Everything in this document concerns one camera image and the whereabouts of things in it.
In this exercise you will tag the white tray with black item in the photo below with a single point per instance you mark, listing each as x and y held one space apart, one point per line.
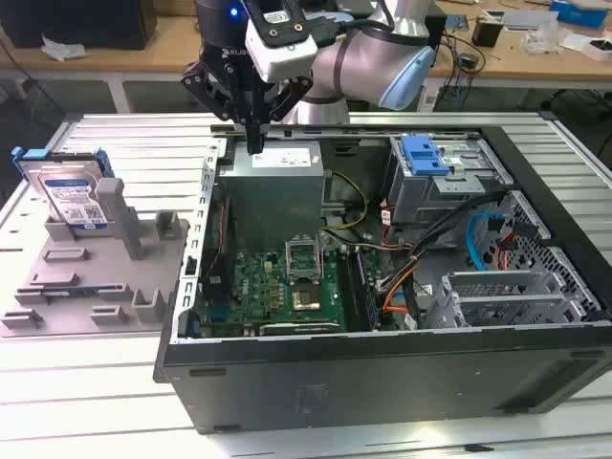
597 48

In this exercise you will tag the metal drive cage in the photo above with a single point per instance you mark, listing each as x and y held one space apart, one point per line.
430 191

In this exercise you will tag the blue drive carrier latch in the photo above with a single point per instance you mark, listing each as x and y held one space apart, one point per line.
421 158

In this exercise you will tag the grey power supply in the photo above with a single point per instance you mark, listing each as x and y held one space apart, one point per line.
272 196

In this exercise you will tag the clear plastic bags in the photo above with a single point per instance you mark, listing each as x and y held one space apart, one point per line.
540 40

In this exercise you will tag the green motherboard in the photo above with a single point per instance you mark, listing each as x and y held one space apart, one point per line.
258 287

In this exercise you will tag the black open PC case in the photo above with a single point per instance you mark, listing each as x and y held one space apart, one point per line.
334 382

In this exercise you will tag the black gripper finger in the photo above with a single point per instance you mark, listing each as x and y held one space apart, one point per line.
210 91
282 102

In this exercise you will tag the white crumpled plastic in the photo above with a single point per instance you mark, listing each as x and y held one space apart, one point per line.
62 50

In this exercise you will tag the black RAM stick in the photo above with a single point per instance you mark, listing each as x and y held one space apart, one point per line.
368 291

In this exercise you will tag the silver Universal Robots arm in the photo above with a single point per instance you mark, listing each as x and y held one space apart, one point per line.
363 57

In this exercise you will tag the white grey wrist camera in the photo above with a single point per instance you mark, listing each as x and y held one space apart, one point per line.
287 57

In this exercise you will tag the grey parts rack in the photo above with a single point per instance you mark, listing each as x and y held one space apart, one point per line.
105 277

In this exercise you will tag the CPU socket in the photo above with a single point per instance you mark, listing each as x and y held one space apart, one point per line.
306 299

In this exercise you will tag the RAM stick with blue label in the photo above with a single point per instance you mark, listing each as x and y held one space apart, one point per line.
59 291

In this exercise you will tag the small black cube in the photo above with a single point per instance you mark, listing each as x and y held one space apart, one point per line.
487 33

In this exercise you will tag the grey flat box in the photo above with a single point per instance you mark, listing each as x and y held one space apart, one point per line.
526 19

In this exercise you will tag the black computer tower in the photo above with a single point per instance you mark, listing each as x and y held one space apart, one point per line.
95 24

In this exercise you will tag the metal disk bay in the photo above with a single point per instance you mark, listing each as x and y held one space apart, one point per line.
502 282

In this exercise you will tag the black RAM slot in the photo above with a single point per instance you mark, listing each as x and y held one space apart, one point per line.
348 287

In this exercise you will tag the blue cardboard box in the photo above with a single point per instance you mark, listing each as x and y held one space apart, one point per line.
578 12

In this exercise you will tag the hard disk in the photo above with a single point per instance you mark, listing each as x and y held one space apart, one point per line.
72 196

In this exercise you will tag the wooden desk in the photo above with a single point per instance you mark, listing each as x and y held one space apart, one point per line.
167 48

